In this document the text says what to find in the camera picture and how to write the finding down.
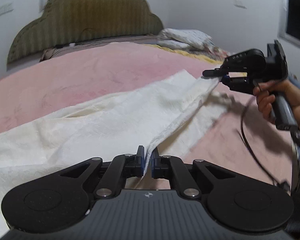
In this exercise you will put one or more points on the olive quilted headboard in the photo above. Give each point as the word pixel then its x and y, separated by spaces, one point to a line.
pixel 72 21

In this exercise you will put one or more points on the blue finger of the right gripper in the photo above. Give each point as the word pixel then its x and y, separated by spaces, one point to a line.
pixel 217 72
pixel 226 80

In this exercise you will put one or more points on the white printed quilt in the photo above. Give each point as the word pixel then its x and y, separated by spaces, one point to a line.
pixel 190 40

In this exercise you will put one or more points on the yellow bed sheet edge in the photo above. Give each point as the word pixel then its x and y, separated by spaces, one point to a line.
pixel 210 60

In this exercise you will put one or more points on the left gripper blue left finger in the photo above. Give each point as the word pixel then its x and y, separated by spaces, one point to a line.
pixel 140 161

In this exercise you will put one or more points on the pink bed blanket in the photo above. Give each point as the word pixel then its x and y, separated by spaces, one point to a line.
pixel 81 76

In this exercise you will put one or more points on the person right hand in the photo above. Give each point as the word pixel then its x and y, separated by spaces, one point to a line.
pixel 264 98

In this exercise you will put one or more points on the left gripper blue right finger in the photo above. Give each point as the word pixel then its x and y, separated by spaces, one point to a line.
pixel 155 164

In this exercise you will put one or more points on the white textured pants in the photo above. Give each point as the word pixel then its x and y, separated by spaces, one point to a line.
pixel 171 115

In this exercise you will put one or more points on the striped brown pillow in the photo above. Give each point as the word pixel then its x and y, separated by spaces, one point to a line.
pixel 60 50

